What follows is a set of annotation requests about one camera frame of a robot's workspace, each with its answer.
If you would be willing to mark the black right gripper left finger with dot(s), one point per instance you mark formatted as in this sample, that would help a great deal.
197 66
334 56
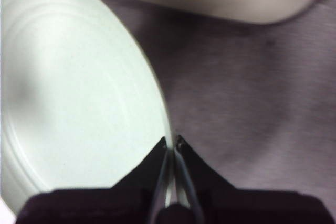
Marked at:
105 205

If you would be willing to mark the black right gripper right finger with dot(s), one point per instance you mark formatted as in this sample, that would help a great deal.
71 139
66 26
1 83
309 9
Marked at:
236 208

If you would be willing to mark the pale green round plate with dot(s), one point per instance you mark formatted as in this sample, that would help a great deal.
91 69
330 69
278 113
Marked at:
78 90

